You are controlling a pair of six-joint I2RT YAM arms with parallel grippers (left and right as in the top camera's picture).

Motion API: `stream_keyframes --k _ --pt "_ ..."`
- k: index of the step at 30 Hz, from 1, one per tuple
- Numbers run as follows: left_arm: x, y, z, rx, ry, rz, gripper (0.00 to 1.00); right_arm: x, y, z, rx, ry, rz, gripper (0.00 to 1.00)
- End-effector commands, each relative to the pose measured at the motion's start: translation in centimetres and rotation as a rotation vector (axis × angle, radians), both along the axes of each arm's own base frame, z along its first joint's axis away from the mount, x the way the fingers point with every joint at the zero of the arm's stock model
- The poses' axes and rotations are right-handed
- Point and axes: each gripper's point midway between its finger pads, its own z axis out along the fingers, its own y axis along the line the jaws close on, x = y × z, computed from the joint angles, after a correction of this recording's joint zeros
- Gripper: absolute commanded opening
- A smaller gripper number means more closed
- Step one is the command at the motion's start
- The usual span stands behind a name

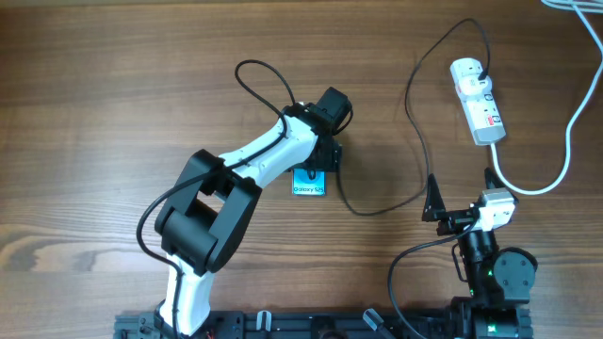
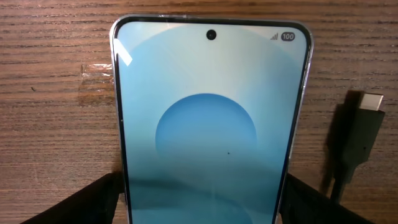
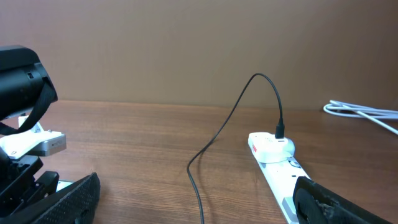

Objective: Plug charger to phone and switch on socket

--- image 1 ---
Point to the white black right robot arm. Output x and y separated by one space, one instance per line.
499 279

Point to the white charger plug adapter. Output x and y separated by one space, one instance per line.
471 88

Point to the cyan screen smartphone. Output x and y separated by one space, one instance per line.
308 183

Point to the white power strip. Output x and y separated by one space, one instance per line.
483 117

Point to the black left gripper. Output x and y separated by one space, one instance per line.
329 159

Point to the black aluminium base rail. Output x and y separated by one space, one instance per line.
442 323

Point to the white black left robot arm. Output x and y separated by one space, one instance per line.
203 221

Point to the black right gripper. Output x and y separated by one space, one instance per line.
453 220

